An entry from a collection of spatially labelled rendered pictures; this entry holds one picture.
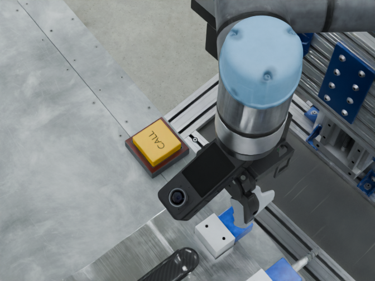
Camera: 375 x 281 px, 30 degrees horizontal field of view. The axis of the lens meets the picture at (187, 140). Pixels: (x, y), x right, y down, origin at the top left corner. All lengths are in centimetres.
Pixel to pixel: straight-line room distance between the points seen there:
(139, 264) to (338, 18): 50
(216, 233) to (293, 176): 86
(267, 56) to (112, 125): 64
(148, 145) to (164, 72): 108
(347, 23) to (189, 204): 26
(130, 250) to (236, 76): 48
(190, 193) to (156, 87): 143
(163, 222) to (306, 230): 80
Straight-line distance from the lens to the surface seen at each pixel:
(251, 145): 73
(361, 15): 74
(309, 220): 183
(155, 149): 117
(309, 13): 72
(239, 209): 88
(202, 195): 79
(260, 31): 65
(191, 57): 228
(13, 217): 119
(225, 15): 70
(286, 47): 65
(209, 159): 79
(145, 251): 105
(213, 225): 103
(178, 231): 106
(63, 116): 126
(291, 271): 104
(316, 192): 186
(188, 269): 104
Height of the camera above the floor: 188
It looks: 62 degrees down
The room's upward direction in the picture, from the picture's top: 2 degrees clockwise
